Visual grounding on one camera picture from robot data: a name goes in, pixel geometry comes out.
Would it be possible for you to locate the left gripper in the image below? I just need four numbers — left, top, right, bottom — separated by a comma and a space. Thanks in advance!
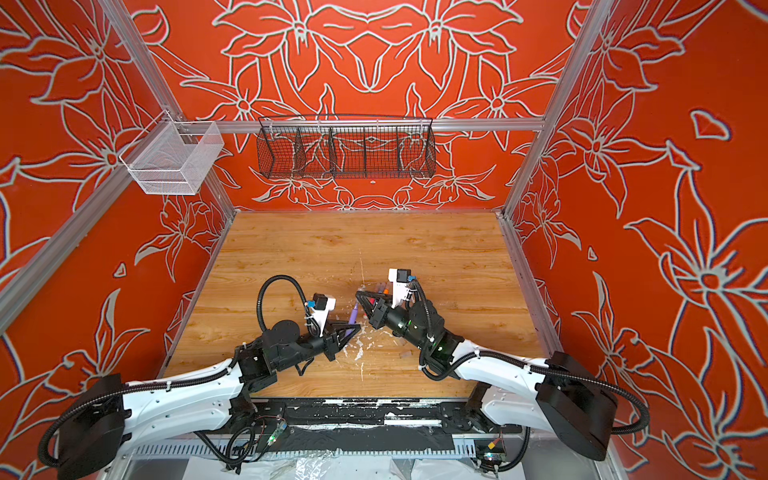
278, 318, 360, 372

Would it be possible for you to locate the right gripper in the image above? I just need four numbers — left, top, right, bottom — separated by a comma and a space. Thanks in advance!
354, 291, 431, 355

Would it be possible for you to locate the purple pen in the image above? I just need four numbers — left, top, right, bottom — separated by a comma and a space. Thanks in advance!
347, 304, 359, 336

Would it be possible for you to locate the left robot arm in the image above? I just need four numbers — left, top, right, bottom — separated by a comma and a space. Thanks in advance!
37, 274, 361, 479

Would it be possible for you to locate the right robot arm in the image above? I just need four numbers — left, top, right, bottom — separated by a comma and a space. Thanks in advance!
356, 278, 651, 461

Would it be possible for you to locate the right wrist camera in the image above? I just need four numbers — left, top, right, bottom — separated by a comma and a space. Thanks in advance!
388, 268, 413, 308

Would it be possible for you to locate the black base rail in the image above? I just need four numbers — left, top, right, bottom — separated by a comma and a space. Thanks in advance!
253, 398, 523, 450

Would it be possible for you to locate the white cable duct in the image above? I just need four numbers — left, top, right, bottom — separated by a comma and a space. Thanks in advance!
130, 438, 477, 460

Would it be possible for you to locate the black wire basket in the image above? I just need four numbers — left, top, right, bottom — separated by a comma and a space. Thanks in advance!
256, 115, 437, 180

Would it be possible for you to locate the white wire basket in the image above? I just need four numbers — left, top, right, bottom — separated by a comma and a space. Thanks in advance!
120, 121, 224, 196

